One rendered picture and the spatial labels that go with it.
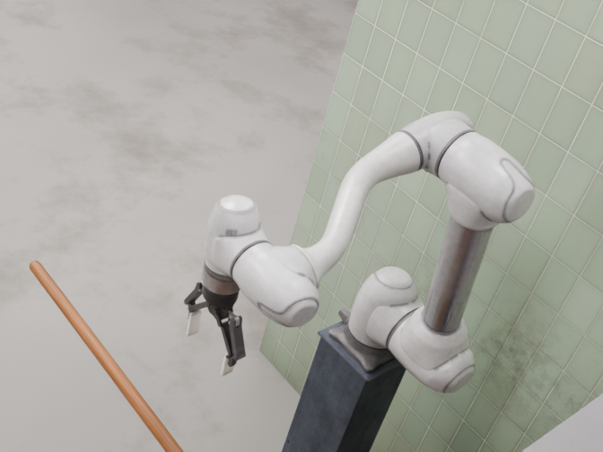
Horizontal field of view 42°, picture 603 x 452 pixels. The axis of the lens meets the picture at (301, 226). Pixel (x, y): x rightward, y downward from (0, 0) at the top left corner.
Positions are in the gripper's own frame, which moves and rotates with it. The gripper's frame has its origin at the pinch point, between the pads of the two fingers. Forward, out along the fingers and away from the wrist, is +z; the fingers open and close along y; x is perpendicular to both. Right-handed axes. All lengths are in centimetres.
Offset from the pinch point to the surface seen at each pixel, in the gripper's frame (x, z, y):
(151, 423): 17.1, 9.5, -4.9
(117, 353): -47, 132, 109
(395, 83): -110, -18, 55
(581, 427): 28, -81, -79
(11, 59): -117, 133, 369
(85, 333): 16.6, 9.4, 25.0
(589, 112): -110, -44, -10
